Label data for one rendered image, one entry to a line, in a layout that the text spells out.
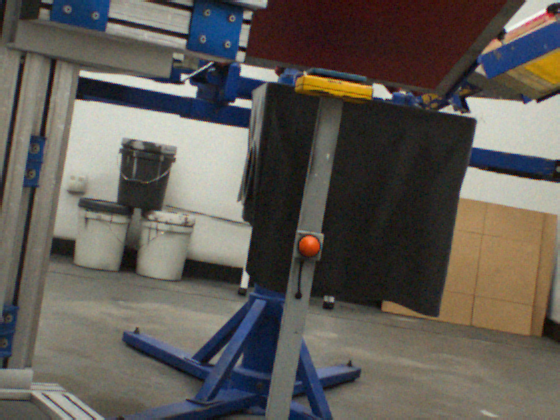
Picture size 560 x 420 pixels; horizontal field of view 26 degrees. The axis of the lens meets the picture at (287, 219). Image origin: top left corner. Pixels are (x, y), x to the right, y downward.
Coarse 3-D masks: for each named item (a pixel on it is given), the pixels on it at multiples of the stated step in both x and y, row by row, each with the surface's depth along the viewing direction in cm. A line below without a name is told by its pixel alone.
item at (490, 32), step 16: (512, 0) 257; (496, 16) 267; (512, 16) 265; (496, 32) 275; (480, 48) 286; (272, 64) 316; (288, 64) 315; (464, 64) 297; (368, 80) 318; (384, 80) 317; (448, 80) 310
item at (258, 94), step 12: (264, 84) 255; (252, 108) 292; (252, 120) 281; (252, 132) 280; (252, 144) 261; (252, 156) 266; (252, 168) 253; (252, 180) 255; (240, 192) 296; (252, 192) 256; (252, 204) 256; (252, 216) 257
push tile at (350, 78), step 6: (312, 72) 219; (318, 72) 218; (324, 72) 218; (330, 72) 218; (336, 72) 218; (336, 78) 222; (342, 78) 220; (348, 78) 219; (354, 78) 219; (360, 78) 219; (366, 78) 219
